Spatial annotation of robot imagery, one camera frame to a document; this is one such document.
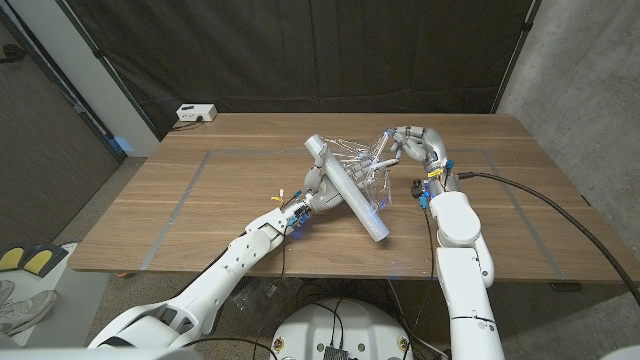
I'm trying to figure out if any clear plastic film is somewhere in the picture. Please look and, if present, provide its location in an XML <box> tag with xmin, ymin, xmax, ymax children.
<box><xmin>322</xmin><ymin>130</ymin><xmax>402</xmax><ymax>212</ymax></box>

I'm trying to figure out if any yellow and black foot pedal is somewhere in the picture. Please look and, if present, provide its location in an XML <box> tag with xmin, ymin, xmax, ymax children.
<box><xmin>0</xmin><ymin>243</ymin><xmax>69</xmax><ymax>279</ymax></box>

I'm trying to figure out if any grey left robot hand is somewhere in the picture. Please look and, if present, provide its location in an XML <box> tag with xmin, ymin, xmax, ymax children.
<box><xmin>303</xmin><ymin>142</ymin><xmax>347</xmax><ymax>212</ymax></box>

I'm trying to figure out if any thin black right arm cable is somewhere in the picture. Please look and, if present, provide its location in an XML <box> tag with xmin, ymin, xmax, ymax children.
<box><xmin>402</xmin><ymin>204</ymin><xmax>436</xmax><ymax>354</ymax></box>

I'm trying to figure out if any white power strip box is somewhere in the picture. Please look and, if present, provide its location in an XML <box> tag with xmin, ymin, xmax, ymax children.
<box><xmin>175</xmin><ymin>103</ymin><xmax>218</xmax><ymax>123</ymax></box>

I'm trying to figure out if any clear plastic bag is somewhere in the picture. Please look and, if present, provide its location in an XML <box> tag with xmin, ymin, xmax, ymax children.
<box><xmin>230</xmin><ymin>277</ymin><xmax>301</xmax><ymax>331</ymax></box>

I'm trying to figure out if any black backdrop curtain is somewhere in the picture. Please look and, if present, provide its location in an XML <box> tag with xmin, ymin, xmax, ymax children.
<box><xmin>54</xmin><ymin>0</ymin><xmax>539</xmax><ymax>141</ymax></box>

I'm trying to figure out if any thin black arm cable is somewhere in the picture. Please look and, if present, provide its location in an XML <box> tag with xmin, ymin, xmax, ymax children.
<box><xmin>182</xmin><ymin>227</ymin><xmax>289</xmax><ymax>360</ymax></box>
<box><xmin>402</xmin><ymin>204</ymin><xmax>436</xmax><ymax>354</ymax></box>

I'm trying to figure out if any plastic wrap roll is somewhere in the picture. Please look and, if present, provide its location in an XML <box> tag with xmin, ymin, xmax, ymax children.
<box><xmin>303</xmin><ymin>133</ymin><xmax>391</xmax><ymax>244</ymax></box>

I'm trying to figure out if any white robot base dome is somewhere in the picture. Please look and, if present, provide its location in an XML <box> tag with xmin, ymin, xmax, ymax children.
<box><xmin>269</xmin><ymin>298</ymin><xmax>415</xmax><ymax>360</ymax></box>

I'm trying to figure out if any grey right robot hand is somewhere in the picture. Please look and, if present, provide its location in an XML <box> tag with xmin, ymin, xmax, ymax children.
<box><xmin>372</xmin><ymin>125</ymin><xmax>449</xmax><ymax>172</ymax></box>

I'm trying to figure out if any black backdrop stand pole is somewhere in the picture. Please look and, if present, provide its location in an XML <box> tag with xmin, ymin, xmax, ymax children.
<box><xmin>53</xmin><ymin>0</ymin><xmax>162</xmax><ymax>141</ymax></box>
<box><xmin>489</xmin><ymin>0</ymin><xmax>543</xmax><ymax>115</ymax></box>

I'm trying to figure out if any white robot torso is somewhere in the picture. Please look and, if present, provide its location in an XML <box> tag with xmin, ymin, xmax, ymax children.
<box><xmin>0</xmin><ymin>345</ymin><xmax>640</xmax><ymax>360</ymax></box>

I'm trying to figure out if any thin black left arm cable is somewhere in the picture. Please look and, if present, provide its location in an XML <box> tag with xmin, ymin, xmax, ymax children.
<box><xmin>182</xmin><ymin>227</ymin><xmax>289</xmax><ymax>360</ymax></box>

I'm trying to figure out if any black power strip cord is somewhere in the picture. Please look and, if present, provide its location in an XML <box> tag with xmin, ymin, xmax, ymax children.
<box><xmin>171</xmin><ymin>115</ymin><xmax>204</xmax><ymax>132</ymax></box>

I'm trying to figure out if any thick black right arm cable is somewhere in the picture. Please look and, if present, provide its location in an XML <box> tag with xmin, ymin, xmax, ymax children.
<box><xmin>455</xmin><ymin>171</ymin><xmax>640</xmax><ymax>307</ymax></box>

